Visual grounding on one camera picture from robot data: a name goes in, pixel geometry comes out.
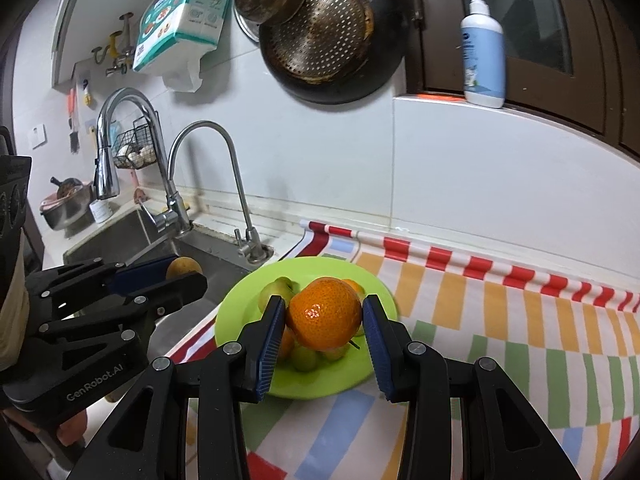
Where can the tissue paper package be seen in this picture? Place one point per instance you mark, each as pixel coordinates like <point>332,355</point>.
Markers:
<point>174,35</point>

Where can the small brownish kiwi fruit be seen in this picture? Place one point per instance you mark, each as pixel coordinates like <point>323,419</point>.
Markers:
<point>182,265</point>

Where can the dark wooden window frame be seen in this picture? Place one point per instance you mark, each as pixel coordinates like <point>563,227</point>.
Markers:
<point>573,60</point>

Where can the wire sink caddy basket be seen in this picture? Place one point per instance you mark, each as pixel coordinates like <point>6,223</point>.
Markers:
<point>132,148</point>

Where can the small green fruit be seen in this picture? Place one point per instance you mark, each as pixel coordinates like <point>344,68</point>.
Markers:
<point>335,354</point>

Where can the slim chrome faucet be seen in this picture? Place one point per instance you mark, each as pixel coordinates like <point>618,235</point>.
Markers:
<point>203,159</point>

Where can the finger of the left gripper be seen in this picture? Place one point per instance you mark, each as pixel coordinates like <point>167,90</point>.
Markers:
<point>150,294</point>
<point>76,286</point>

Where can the orange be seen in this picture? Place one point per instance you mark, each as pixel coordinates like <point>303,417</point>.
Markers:
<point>325,315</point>
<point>360,292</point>

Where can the yellowish brown round fruit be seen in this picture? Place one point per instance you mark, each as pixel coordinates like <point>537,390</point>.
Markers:
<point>303,359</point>

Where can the steel bowl with dishes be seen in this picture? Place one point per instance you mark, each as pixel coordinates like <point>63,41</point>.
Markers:
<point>67,204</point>

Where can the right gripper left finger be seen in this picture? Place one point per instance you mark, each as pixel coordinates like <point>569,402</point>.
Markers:
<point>145,435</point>

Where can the small orange mandarin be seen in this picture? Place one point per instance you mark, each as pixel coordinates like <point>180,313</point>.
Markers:
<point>287,344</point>

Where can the black wok pan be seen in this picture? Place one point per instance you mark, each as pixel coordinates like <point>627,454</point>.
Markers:
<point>388,46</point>

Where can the stainless steel sink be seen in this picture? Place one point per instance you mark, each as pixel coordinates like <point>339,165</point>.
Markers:
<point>131,240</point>

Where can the metal colander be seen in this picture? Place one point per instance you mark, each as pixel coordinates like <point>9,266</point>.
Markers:
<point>323,41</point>

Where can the large chrome pull faucet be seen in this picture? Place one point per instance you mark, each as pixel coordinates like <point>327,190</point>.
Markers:
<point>106,183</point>

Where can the green apple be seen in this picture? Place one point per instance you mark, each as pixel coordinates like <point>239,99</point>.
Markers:
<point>282,287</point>

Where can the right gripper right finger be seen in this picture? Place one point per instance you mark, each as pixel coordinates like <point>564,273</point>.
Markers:
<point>503,437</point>

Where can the white blue pump bottle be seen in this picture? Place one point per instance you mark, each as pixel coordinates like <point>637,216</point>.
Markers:
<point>484,57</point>

